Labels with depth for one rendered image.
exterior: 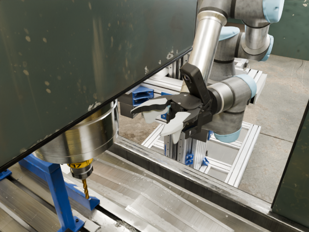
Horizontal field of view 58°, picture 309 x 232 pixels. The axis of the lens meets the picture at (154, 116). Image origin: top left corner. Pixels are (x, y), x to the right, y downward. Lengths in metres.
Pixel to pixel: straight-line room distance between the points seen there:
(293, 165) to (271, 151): 1.80
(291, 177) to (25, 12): 1.06
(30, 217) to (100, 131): 0.78
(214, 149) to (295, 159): 1.41
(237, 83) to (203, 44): 0.19
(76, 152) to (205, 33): 0.60
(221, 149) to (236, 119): 1.67
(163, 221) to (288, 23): 4.23
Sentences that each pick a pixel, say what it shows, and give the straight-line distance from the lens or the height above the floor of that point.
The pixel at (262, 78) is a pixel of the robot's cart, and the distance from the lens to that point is 1.71.
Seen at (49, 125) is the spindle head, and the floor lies 1.61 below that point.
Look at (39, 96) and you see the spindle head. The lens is 0.28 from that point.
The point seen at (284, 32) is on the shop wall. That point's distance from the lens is 5.10.
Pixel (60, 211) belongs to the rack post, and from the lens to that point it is 0.99.
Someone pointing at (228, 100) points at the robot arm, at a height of 1.42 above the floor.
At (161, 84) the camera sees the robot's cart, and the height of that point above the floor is 1.06.
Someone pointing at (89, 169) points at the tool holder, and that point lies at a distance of 0.56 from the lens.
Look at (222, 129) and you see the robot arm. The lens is 0.82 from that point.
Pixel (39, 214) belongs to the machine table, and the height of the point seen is 0.90.
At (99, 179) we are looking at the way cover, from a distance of 1.47.
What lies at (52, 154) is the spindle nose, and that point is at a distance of 0.45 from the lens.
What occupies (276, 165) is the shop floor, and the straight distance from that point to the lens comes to 2.79.
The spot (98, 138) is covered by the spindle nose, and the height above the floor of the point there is 1.51.
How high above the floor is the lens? 1.78
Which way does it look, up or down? 34 degrees down
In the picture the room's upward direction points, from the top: straight up
